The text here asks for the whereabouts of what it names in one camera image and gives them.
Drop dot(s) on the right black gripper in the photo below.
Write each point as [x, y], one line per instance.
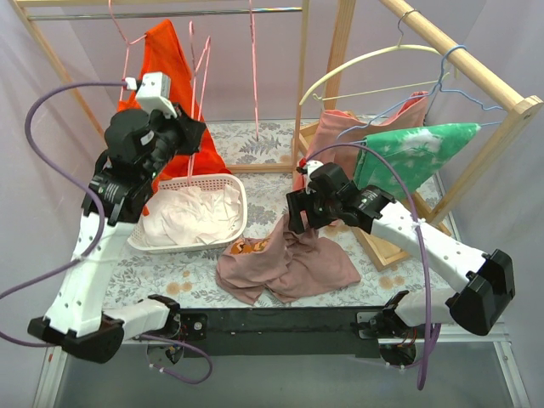
[300, 208]

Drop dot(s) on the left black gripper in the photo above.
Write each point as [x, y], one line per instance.
[189, 130]

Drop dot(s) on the dusty pink t shirt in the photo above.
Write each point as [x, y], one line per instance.
[290, 266]

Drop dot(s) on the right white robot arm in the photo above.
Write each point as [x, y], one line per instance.
[481, 285]

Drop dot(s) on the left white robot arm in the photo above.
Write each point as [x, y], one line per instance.
[77, 321]

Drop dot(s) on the salmon pink shirt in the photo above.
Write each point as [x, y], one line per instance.
[337, 126]

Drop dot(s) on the orange t shirt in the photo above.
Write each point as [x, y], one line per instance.
[163, 52]

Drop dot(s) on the green tie dye shirt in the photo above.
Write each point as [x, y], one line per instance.
[402, 160]

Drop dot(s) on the pink hanger holding orange shirt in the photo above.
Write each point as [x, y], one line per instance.
[128, 43]

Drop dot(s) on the cream plastic hanger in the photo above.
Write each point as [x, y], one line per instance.
[334, 73]

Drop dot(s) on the pink hanger seen edge on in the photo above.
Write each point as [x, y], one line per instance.
[254, 67]

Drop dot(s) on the white plastic laundry basket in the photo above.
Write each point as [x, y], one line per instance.
[205, 182]

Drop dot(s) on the floral table mat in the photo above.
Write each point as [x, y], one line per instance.
[189, 277]

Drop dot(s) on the pale pink cloth in basket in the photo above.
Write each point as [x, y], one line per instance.
[191, 215]

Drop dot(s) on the black base bar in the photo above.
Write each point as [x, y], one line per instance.
[289, 331]

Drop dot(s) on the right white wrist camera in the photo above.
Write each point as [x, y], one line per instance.
[307, 167]

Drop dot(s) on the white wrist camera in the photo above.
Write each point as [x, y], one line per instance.
[152, 93]
[307, 167]

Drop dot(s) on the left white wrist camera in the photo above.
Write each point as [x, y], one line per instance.
[152, 93]

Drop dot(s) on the blue wire hanger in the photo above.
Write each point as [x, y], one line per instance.
[438, 88]

